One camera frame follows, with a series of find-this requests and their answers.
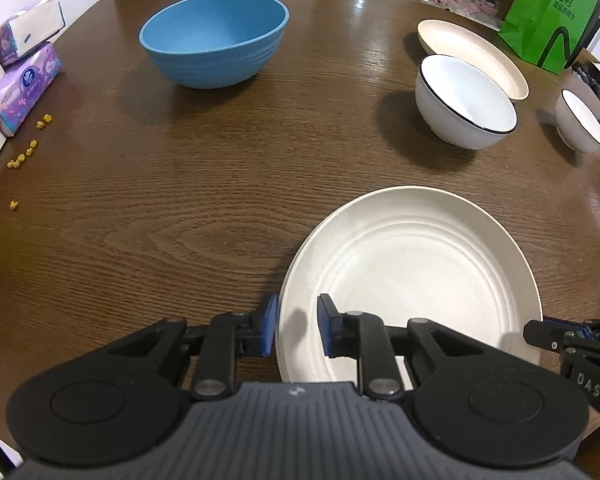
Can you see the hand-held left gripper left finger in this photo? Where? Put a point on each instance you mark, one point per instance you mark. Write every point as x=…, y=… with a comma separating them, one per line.
x=267, y=327

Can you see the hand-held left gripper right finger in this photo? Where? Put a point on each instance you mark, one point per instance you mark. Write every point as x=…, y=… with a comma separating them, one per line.
x=325, y=327

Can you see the cream plate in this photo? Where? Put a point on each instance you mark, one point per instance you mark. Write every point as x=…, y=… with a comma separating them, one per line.
x=470, y=40
x=420, y=270

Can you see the large white black-rimmed bowl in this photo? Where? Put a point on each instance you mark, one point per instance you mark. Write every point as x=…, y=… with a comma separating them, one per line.
x=460, y=95

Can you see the blue bowl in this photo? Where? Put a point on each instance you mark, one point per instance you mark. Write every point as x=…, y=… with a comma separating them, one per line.
x=215, y=45

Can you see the small white black-rimmed bowl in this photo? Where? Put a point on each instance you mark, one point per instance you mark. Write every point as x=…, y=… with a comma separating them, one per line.
x=580, y=120

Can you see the scattered yellow crumbs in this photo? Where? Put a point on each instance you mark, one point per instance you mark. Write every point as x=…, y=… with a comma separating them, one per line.
x=43, y=121

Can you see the green paper bag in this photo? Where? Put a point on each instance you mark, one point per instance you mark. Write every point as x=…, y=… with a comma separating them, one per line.
x=550, y=15

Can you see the purple floral tissue pack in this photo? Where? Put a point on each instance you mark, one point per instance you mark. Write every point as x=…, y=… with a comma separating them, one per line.
x=25, y=85

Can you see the opened purple tissue pack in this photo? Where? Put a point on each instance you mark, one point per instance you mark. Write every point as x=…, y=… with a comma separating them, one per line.
x=25, y=30

